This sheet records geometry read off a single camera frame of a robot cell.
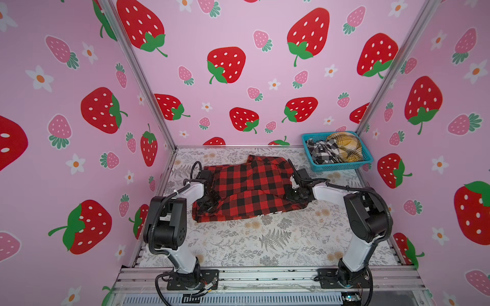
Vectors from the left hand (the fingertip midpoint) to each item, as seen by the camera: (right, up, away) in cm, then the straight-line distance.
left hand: (218, 204), depth 95 cm
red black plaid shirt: (+20, +7, +6) cm, 22 cm away
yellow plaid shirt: (+73, +32, +13) cm, 81 cm away
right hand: (+34, +4, +3) cm, 34 cm away
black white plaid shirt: (+59, +27, +12) cm, 66 cm away
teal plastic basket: (+82, +24, +9) cm, 86 cm away
